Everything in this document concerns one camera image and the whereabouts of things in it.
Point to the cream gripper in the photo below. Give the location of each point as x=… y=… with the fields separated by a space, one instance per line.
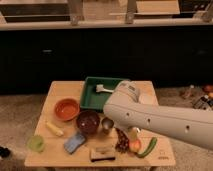
x=133 y=133

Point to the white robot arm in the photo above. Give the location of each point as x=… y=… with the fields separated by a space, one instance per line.
x=193 y=126

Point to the dark maroon bowl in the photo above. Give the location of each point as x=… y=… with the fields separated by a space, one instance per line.
x=88 y=122

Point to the orange red bowl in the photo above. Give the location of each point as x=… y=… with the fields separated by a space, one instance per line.
x=66 y=109

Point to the red yellow apple toy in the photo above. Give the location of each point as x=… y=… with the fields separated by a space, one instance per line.
x=135 y=145

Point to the purple grapes bunch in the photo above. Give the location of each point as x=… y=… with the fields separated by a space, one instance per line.
x=122 y=144

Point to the green cucumber toy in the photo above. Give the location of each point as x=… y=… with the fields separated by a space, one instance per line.
x=149 y=149

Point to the small metal cup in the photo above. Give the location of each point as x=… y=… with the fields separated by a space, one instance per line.
x=107 y=125

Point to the white paper cup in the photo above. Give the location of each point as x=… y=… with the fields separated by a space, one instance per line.
x=146 y=99

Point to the green plastic tray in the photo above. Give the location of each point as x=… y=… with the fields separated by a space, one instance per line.
x=90 y=99

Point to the blue sponge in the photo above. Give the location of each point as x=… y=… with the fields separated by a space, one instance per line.
x=74 y=142

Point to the wooden table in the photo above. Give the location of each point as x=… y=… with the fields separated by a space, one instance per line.
x=54 y=154

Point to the items on floor right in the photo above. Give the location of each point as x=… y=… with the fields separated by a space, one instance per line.
x=204 y=102

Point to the yellow corn toy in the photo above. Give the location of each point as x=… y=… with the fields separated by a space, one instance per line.
x=54 y=129

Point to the light green plastic cup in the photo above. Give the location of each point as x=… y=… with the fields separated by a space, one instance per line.
x=36 y=143

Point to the black object on floor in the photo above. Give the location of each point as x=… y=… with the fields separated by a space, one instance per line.
x=4 y=152

